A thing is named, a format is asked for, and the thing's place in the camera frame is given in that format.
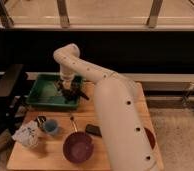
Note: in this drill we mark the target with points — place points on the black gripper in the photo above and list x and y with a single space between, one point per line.
61 85

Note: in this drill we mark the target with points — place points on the green plastic tray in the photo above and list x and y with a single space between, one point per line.
44 94

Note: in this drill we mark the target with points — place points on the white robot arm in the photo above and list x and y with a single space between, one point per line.
123 133

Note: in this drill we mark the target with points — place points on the blue cup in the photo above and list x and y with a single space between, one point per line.
51 127

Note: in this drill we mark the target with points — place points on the black rectangular block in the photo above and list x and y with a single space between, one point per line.
93 130

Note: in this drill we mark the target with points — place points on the wooden board table top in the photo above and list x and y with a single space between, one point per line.
48 155

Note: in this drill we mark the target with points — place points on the purple bowl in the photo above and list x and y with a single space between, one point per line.
78 147

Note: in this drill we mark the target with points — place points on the white crumpled cloth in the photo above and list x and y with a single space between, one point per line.
27 135

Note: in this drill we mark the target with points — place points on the black chair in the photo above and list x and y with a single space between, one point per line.
12 94

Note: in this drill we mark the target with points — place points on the orange bowl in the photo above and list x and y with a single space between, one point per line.
150 138

